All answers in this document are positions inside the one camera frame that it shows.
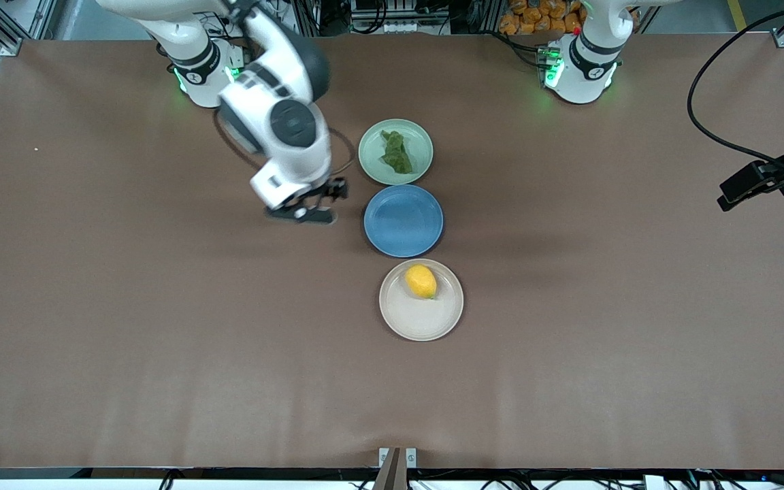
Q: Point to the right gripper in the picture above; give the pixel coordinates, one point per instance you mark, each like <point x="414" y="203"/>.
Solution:
<point x="331" y="190"/>

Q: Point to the green lettuce leaf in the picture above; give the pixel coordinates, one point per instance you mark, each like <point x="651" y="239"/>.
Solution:
<point x="397" y="153"/>

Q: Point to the yellow lemon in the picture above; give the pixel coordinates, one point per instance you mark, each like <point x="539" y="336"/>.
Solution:
<point x="421" y="281"/>

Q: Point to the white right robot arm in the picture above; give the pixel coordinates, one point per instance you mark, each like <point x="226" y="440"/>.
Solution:
<point x="283" y="82"/>

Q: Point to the pale green round plate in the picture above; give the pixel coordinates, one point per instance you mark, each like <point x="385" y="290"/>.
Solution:
<point x="373" y="160"/>

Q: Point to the blue round plate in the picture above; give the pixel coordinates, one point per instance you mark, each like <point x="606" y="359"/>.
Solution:
<point x="402" y="221"/>

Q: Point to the beige round plate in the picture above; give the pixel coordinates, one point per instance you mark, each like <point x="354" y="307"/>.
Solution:
<point x="419" y="316"/>

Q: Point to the metal table edge bracket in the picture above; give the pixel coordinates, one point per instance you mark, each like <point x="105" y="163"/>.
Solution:
<point x="397" y="463"/>

